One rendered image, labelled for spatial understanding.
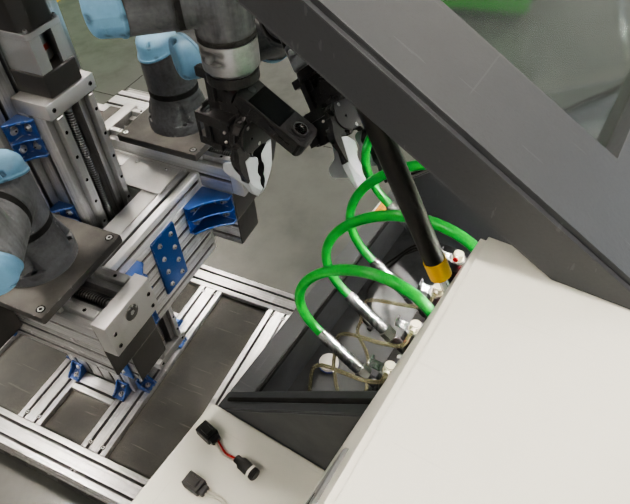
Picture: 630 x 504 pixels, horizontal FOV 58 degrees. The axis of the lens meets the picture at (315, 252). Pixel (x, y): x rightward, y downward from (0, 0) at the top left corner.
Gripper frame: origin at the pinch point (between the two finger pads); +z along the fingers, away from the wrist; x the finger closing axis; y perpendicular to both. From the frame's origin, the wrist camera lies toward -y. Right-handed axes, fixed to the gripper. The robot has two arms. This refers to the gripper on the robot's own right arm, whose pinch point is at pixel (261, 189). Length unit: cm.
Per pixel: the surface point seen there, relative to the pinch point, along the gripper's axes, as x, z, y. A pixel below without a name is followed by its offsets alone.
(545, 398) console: 33, -30, -46
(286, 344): 6.2, 29.8, -6.2
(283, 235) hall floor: -91, 125, 70
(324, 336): 12.5, 10.1, -18.8
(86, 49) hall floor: -171, 124, 286
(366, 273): 12.6, -7.4, -25.1
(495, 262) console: 25, -30, -41
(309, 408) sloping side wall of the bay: 22.3, 11.8, -22.4
